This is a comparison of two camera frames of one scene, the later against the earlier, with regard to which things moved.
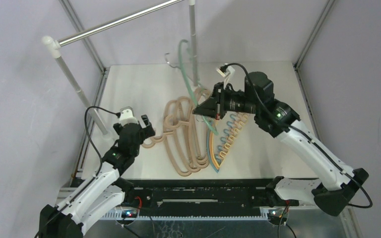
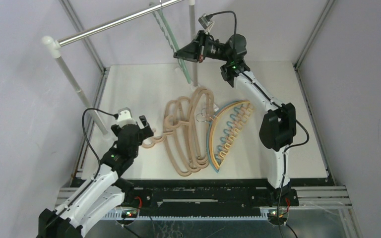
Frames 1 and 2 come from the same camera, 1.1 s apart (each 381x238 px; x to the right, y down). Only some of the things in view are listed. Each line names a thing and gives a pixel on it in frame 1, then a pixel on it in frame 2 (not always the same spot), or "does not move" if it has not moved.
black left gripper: (147, 132) does not move
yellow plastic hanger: (228, 141) does not move
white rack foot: (195, 72) does not move
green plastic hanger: (187, 85) to (160, 16)
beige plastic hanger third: (180, 120) does not move
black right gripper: (221, 102) to (202, 45)
